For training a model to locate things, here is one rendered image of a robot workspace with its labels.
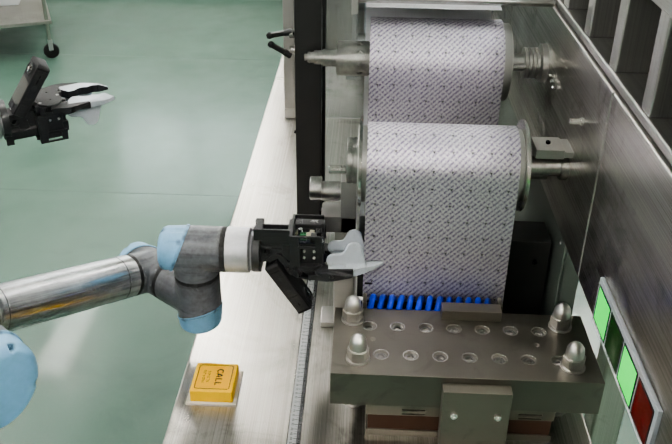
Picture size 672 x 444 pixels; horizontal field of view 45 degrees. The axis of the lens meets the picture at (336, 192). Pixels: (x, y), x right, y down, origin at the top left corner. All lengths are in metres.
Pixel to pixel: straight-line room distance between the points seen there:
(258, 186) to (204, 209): 1.74
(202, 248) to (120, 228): 2.33
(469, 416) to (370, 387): 0.15
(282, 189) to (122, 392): 1.09
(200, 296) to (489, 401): 0.49
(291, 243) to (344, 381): 0.23
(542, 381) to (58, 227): 2.77
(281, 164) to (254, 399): 0.85
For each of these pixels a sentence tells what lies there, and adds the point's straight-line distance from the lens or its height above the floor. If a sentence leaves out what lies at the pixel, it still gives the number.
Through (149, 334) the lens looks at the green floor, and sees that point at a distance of 2.98.
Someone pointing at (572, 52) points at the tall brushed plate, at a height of 1.41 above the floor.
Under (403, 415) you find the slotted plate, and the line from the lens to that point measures 1.27.
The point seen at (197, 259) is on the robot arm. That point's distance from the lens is 1.31.
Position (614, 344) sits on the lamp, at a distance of 1.07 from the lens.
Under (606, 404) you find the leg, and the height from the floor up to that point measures 0.68.
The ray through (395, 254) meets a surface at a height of 1.11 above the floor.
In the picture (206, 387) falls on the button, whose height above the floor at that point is 0.92.
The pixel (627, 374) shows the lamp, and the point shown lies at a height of 1.19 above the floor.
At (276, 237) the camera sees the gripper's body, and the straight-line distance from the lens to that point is 1.29.
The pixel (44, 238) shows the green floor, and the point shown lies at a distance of 3.64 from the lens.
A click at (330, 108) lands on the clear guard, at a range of 2.32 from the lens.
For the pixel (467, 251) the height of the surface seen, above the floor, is 1.12.
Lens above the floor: 1.83
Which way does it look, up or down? 29 degrees down
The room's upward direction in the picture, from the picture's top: 1 degrees clockwise
